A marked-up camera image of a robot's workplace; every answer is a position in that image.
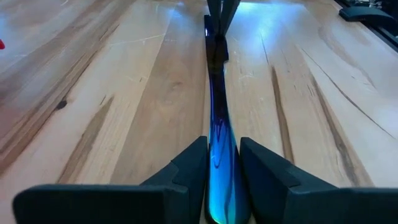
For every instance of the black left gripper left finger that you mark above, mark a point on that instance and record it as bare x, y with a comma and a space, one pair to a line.
109, 205

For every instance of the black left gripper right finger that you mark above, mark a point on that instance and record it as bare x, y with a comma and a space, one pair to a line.
311, 205

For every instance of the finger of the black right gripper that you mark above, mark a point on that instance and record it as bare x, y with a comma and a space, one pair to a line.
230, 12
215, 15

